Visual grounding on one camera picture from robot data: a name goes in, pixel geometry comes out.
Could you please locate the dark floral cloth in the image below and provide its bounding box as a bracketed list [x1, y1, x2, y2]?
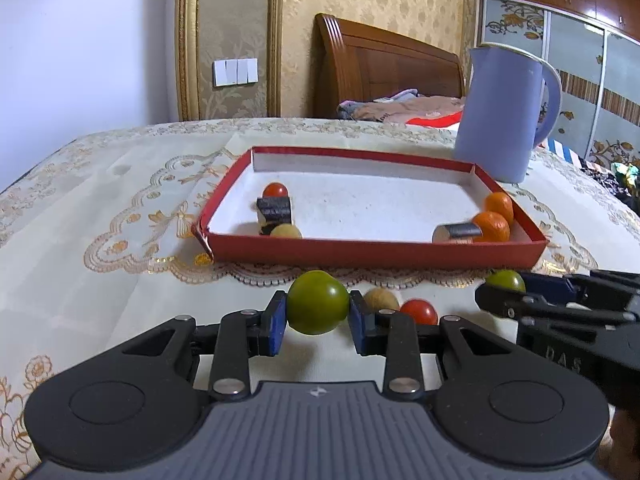
[582, 157, 640, 207]

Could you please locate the orange mandarin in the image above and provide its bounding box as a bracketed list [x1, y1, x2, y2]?
[484, 191, 515, 224]
[472, 211, 511, 243]

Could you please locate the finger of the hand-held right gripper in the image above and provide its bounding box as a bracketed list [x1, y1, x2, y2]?
[520, 269, 640, 312]
[474, 282, 638, 329]

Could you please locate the gold wall frame moulding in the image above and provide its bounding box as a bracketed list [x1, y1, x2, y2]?
[175, 0, 286, 122]

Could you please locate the wooden bed headboard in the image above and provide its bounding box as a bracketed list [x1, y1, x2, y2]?
[313, 12, 467, 121]

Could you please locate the striped colourful blanket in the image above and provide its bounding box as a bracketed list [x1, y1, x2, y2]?
[546, 137, 601, 172]

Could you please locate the cream embroidered lace tablecloth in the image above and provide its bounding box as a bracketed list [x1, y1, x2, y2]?
[0, 117, 640, 480]

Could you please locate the green tomato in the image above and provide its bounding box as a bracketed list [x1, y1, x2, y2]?
[484, 269, 527, 294]
[286, 270, 350, 337]

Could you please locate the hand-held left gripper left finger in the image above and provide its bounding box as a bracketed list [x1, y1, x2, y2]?
[120, 290, 289, 402]

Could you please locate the wardrobe with floral glass doors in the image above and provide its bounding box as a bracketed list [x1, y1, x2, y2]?
[477, 0, 640, 173]

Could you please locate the white wall light switch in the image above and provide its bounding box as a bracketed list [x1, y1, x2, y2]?
[212, 58, 259, 88]

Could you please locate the red cardboard box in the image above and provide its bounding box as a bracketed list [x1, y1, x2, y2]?
[191, 146, 549, 269]

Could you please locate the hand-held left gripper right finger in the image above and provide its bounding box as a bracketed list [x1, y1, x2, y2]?
[348, 289, 524, 402]

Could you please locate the person's right hand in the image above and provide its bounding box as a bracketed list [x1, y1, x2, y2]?
[609, 406, 640, 467]

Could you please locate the pile of clothes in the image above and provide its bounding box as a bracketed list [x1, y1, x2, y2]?
[337, 88, 468, 129]

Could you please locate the lilac electric kettle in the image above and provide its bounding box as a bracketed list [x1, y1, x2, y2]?
[453, 42, 563, 184]

